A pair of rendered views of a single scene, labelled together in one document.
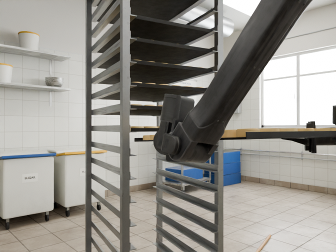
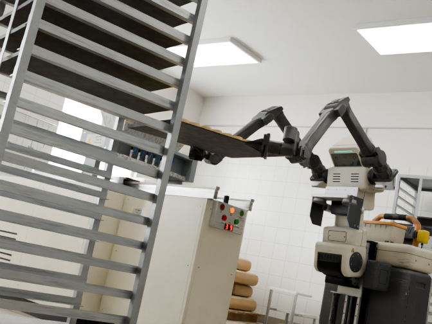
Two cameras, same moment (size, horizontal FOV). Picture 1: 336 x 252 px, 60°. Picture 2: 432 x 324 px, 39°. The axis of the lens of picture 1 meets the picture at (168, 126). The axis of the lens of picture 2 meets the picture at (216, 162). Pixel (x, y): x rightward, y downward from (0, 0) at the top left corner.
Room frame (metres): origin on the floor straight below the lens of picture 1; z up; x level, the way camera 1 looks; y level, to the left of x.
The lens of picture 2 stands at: (1.28, 2.42, 0.46)
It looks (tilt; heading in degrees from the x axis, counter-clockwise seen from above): 10 degrees up; 261
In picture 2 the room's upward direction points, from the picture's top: 12 degrees clockwise
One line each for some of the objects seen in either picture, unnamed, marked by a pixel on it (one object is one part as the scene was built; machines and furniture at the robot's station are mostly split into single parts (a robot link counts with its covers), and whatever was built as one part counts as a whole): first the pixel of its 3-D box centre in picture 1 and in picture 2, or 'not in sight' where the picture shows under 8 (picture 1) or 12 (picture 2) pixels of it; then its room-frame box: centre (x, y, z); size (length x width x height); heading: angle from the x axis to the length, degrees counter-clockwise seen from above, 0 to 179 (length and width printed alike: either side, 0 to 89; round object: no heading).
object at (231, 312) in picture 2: not in sight; (206, 306); (-0.09, -5.04, 0.06); 1.20 x 0.80 x 0.11; 134
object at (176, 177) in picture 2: not in sight; (136, 169); (1.18, -1.50, 1.01); 0.72 x 0.33 x 0.34; 36
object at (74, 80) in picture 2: (146, 129); (82, 87); (1.49, 0.11, 1.05); 0.60 x 0.40 x 0.01; 28
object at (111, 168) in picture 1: (109, 165); (94, 127); (1.40, 0.28, 0.87); 0.64 x 0.03 x 0.03; 28
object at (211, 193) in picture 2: not in sight; (103, 184); (1.36, -1.50, 0.87); 2.01 x 0.03 x 0.07; 126
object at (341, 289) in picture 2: not in sight; (352, 271); (0.00, -0.62, 0.62); 0.28 x 0.27 x 0.25; 118
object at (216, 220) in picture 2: not in sight; (228, 217); (0.66, -0.80, 0.77); 0.24 x 0.04 x 0.14; 36
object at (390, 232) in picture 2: not in sight; (382, 233); (-0.22, -0.80, 0.87); 0.23 x 0.15 x 0.11; 118
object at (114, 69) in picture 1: (109, 72); (123, 9); (1.40, 0.28, 1.32); 0.64 x 0.03 x 0.03; 28
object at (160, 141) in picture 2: not in sight; (144, 134); (1.18, -1.50, 1.25); 0.56 x 0.29 x 0.14; 36
